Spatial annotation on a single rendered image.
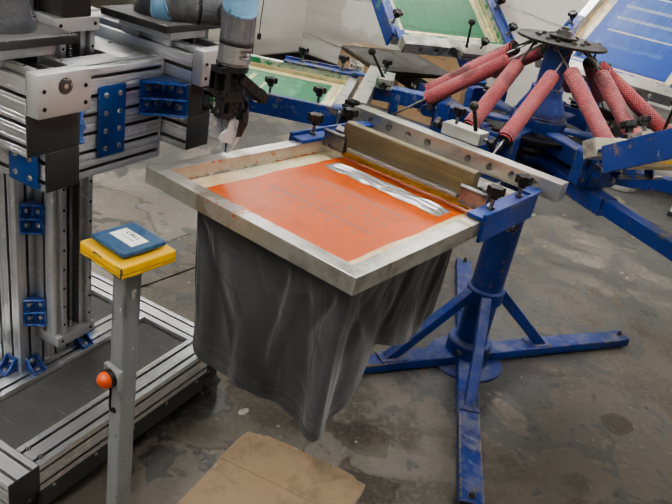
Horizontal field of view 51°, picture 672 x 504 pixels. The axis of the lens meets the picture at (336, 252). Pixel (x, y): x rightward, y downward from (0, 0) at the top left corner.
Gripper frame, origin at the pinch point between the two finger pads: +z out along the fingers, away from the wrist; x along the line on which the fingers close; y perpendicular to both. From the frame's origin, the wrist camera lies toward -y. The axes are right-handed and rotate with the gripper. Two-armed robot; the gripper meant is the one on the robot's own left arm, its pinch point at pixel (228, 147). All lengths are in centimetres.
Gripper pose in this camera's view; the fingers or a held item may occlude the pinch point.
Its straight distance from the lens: 173.8
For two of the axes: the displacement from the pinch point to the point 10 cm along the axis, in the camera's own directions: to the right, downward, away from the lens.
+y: -6.1, 2.3, -7.6
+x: 7.7, 4.0, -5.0
